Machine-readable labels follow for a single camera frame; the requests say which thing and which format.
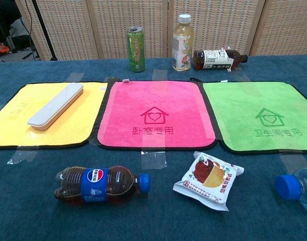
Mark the pink towel mat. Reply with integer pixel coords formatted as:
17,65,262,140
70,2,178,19
96,80,218,151

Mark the clear water bottle blue cap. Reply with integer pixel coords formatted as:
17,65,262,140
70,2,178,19
274,165,307,216

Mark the green drink can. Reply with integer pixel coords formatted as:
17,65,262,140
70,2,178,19
126,26,146,73

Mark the yellow tea bottle white cap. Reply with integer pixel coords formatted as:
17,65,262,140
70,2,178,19
171,14,195,72

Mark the Pepsi cola bottle blue cap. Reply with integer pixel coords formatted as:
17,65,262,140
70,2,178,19
54,165,151,205

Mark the white rectangular case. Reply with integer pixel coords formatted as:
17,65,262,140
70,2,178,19
27,82,84,131

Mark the white snack cake packet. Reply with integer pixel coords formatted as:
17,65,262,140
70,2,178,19
172,151,245,212

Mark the black power cable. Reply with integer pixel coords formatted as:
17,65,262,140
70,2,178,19
24,0,34,51

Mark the yellow towel mat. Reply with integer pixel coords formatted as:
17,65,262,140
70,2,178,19
0,81,109,151

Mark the blue table cover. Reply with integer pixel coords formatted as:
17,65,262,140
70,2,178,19
0,54,307,241

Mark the green towel mat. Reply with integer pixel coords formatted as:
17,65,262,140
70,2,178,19
202,80,307,154

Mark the dark tea bottle black cap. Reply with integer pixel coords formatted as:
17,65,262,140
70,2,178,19
193,46,249,72

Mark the clear tape piece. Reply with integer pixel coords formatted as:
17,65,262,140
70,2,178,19
240,70,254,82
65,72,85,82
278,150,307,174
7,147,40,165
152,69,168,81
140,148,168,171

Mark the wicker folding screen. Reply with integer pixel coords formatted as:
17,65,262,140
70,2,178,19
14,0,307,61

